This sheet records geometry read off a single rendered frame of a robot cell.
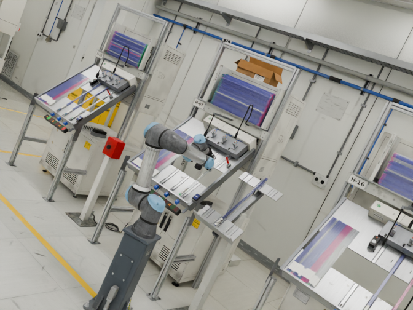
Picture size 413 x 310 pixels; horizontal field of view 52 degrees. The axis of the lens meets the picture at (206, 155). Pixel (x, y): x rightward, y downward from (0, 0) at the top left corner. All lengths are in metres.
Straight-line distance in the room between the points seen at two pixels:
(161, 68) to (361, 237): 2.50
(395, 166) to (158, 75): 2.43
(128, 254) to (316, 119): 2.78
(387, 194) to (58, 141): 3.13
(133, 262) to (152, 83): 2.16
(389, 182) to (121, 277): 1.72
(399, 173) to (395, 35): 2.14
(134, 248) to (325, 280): 1.11
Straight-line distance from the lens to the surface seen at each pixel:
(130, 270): 2.59
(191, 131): 3.46
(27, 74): 8.50
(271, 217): 4.74
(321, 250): 2.66
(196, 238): 3.24
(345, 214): 2.86
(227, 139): 3.24
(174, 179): 3.09
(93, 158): 4.14
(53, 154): 4.57
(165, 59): 4.27
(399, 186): 2.83
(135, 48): 4.20
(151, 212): 2.49
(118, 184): 3.37
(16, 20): 7.02
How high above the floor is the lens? 1.48
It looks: 8 degrees down
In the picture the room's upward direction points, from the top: 25 degrees clockwise
